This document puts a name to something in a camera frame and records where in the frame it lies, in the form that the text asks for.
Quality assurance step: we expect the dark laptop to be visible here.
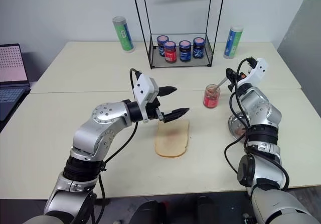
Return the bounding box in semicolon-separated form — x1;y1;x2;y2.
0;43;32;132

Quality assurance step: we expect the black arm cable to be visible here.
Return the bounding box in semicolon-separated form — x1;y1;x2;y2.
98;68;141;224
224;56;289;191

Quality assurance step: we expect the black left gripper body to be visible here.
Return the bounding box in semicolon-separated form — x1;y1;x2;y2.
146;95;166;122

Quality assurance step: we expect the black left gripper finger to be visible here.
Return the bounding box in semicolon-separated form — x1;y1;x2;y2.
163;106;191;123
158;85;178;97

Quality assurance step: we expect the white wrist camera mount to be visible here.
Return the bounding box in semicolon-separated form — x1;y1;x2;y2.
132;73;160;123
235;57;269;87

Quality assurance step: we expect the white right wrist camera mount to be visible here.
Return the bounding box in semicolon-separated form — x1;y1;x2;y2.
235;57;269;87

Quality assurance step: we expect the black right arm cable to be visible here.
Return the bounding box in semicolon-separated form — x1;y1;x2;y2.
224;56;289;191

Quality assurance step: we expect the silver jar lid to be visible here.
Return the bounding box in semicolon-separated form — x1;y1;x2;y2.
227;111;252;143

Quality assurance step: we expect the open red jam jar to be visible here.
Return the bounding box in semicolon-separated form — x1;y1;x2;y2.
203;83;221;108

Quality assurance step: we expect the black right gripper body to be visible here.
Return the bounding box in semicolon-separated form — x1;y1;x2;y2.
234;70;248;85

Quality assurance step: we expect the red label jam jar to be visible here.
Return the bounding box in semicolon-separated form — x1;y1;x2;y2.
164;40;177;64

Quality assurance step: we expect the bread slice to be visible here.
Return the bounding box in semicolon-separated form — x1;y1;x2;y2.
154;119;190;158

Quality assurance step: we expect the black wire rack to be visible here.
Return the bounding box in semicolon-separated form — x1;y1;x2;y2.
131;0;228;70

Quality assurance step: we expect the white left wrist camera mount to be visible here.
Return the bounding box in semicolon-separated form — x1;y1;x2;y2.
132;73;160;123

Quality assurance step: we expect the blue label jam jar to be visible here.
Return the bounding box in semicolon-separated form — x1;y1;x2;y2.
192;37;205;60
179;40;192;63
156;35;170;57

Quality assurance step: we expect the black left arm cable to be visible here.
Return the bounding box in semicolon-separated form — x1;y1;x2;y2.
98;68;141;224

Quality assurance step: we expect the dark rounded shape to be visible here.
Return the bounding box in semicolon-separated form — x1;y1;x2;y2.
196;195;217;224
129;199;174;224

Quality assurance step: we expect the blue green cylindrical can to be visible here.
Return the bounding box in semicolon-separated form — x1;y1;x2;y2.
223;25;244;60

